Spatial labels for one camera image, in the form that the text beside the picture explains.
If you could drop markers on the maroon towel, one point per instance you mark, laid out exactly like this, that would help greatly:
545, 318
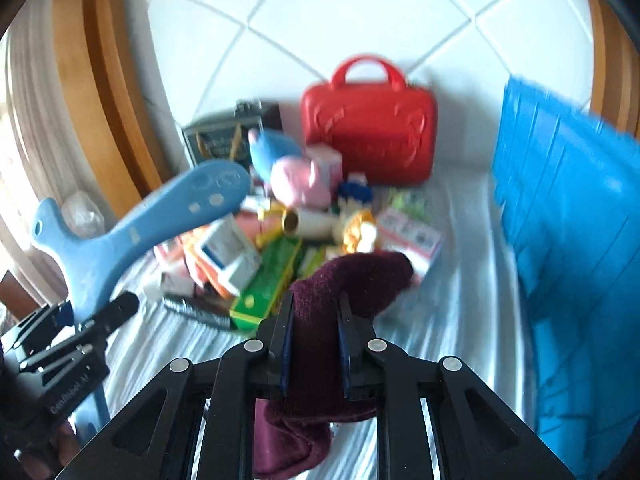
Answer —
325, 310

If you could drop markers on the pink and white box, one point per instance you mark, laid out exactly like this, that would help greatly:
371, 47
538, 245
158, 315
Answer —
167, 255

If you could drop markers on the orange and white plush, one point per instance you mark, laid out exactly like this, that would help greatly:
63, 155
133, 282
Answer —
357, 232

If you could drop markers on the long green box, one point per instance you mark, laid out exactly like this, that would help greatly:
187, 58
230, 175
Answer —
265, 285

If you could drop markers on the beige curtain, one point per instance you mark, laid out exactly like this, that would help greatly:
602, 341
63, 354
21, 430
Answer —
25, 135

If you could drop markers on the black gift box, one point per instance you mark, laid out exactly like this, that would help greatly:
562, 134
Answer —
215, 140

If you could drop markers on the red hard carry case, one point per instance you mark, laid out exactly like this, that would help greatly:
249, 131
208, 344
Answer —
370, 130

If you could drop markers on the person's left hand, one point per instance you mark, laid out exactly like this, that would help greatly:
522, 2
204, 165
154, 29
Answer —
65, 450

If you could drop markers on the pink cardboard box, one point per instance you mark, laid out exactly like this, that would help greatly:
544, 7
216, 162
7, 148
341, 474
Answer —
327, 162

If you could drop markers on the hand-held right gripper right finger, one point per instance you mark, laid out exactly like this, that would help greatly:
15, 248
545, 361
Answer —
345, 355

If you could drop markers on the green one-eyed monster plush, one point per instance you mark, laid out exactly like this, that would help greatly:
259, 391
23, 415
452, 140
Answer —
407, 205

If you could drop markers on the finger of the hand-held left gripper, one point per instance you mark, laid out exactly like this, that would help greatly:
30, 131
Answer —
115, 312
61, 315

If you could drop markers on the curved wooden wall trim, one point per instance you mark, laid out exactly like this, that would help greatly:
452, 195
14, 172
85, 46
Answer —
110, 85
615, 60

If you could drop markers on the black tube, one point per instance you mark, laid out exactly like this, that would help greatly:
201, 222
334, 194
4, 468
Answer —
197, 312

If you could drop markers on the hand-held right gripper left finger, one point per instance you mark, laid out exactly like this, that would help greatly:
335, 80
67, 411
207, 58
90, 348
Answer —
285, 350

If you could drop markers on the large white pink medicine box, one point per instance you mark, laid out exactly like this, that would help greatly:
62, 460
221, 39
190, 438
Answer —
415, 237

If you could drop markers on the cardboard tube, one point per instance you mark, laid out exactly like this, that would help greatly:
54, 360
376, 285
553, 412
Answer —
310, 221

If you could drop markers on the blue and pink plush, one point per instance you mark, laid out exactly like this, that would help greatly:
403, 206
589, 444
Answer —
290, 170

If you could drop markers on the clear plastic bag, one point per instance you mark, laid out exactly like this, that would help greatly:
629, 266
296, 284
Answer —
82, 215

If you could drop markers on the blue plastic crate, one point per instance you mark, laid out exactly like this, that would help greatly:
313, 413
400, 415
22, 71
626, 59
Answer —
575, 260

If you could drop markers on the dark blue plush toy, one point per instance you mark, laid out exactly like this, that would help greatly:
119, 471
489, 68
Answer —
355, 191

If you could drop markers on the light blue plastic paddle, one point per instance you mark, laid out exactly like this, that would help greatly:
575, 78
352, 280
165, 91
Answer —
150, 215

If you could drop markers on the white and blue medicine box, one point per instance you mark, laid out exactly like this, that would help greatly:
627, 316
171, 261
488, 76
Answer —
230, 255

